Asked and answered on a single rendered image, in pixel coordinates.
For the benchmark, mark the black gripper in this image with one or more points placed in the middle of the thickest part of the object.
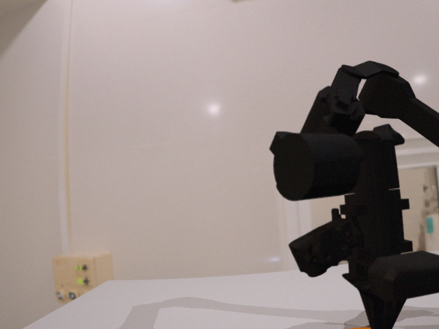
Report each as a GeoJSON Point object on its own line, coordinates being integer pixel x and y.
{"type": "Point", "coordinates": [383, 275]}

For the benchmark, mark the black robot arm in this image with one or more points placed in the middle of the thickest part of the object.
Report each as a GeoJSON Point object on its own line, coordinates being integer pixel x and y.
{"type": "Point", "coordinates": [328, 158]}

